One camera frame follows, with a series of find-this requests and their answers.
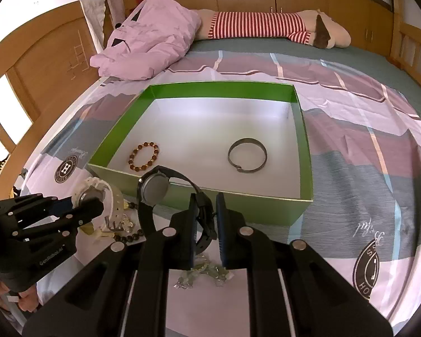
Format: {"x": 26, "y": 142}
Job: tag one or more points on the green cardboard box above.
{"x": 196, "y": 130}

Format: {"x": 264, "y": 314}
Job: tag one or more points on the person's left hand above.
{"x": 21, "y": 298}

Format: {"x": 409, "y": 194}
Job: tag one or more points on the grey towel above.
{"x": 114, "y": 5}

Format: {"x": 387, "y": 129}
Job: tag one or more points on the pink quilt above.
{"x": 151, "y": 38}

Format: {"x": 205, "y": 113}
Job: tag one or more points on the patchwork bedsheet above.
{"x": 354, "y": 147}

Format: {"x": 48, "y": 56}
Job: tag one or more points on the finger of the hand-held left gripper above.
{"x": 84, "y": 210}
{"x": 61, "y": 206}

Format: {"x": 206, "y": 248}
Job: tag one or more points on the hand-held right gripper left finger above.
{"x": 193, "y": 231}

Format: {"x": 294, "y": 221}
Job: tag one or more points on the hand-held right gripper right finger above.
{"x": 224, "y": 233}

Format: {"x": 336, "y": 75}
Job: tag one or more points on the wooden footboard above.
{"x": 412, "y": 45}

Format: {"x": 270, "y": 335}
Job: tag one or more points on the silver bangle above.
{"x": 230, "y": 154}

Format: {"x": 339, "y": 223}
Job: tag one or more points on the black wrist watch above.
{"x": 154, "y": 186}

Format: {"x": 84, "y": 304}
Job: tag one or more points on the white towel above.
{"x": 93, "y": 17}

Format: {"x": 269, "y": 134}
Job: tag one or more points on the striped plush toy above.
{"x": 252, "y": 24}

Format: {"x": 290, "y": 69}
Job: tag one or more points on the teal bed cover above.
{"x": 372, "y": 59}

